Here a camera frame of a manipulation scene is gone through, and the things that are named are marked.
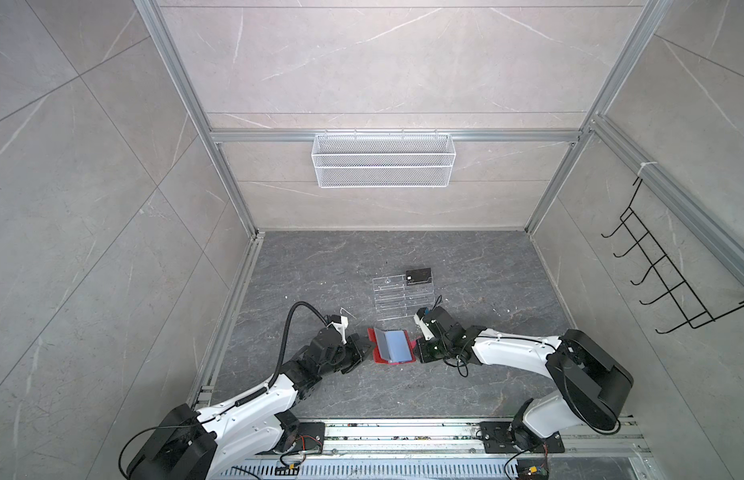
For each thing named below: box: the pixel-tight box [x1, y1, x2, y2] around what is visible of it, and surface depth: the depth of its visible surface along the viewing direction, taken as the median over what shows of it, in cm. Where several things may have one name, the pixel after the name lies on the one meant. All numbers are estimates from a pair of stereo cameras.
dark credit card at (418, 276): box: [406, 268, 432, 286], surface depth 97 cm
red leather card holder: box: [367, 327, 420, 365], surface depth 88 cm
